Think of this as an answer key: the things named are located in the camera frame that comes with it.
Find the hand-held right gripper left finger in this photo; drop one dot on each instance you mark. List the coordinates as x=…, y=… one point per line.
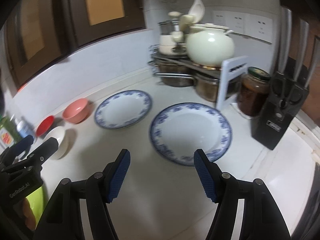
x=120, y=175

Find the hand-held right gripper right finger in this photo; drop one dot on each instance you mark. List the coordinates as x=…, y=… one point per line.
x=203, y=177

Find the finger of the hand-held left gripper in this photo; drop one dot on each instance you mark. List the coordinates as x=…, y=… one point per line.
x=25, y=142
x=47, y=146

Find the white bowl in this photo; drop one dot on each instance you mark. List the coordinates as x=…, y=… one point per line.
x=62, y=140

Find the pink bowl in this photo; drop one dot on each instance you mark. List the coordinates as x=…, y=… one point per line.
x=76, y=111

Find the blue patterned white plate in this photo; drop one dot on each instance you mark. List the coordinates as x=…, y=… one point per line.
x=122, y=110
x=190, y=130

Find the white blue pump bottle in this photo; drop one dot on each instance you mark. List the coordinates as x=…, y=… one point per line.
x=23, y=130

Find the green dish soap bottle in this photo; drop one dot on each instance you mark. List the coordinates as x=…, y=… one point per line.
x=7, y=132

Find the red bowl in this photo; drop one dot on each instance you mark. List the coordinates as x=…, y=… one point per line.
x=45, y=126

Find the black knife block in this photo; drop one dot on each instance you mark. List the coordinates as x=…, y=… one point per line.
x=272, y=130

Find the steel pot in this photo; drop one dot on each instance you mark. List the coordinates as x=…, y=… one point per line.
x=210, y=90
x=175, y=75

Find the glass jar with dark lid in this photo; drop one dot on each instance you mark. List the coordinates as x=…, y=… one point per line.
x=252, y=95

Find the white pot rack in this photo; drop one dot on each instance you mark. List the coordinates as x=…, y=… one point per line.
x=230, y=85

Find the cream ceramic pot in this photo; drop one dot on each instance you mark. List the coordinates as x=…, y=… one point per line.
x=210, y=45

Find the cream saucepan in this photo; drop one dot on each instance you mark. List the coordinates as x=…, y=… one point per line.
x=167, y=43

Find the glass pot lid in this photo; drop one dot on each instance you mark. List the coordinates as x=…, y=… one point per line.
x=168, y=27

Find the white ladle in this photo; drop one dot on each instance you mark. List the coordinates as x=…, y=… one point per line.
x=196, y=10

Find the dark wooden cabinet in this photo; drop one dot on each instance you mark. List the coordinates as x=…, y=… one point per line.
x=312, y=17

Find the brown wooden window frame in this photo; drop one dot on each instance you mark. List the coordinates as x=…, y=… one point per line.
x=67, y=17

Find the white wall socket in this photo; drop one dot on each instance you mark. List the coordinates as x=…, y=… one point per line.
x=238, y=23
x=219, y=20
x=262, y=28

